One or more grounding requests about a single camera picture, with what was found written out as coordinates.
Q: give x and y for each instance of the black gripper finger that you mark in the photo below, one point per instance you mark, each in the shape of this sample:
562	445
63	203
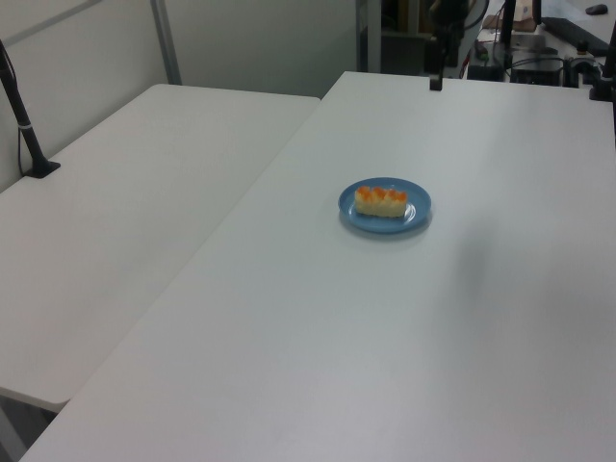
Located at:
434	60
452	55

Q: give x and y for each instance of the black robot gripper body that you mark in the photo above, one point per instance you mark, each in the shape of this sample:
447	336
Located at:
450	17

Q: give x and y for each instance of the bread slice with orange topping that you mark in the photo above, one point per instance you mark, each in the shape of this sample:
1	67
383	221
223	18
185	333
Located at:
380	202

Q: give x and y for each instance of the blue round plate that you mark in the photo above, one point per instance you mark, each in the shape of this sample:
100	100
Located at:
414	214

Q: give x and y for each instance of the black monitor stand pole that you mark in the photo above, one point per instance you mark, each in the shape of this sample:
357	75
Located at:
507	24

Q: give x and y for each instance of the brown cardboard box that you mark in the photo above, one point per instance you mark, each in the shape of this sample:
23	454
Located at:
524	12

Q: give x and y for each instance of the black electronics box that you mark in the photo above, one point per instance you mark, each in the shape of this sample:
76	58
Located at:
536	71

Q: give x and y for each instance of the black computer keyboard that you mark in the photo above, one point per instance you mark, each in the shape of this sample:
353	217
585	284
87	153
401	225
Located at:
575	33

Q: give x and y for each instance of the silver metal table clamp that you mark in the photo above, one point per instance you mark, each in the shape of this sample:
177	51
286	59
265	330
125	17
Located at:
580	65

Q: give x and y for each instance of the black computer mouse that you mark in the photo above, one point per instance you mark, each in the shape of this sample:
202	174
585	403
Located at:
597	8

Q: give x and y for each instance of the white side table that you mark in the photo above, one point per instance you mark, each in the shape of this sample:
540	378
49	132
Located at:
120	216

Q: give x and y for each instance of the black camera stand clamp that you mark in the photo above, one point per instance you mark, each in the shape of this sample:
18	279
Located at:
604	72

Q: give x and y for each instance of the grey metal partition post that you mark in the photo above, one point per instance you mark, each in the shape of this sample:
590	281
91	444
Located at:
166	41

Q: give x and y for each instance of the black camera pole with base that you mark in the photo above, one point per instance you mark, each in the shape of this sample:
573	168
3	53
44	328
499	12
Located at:
24	125

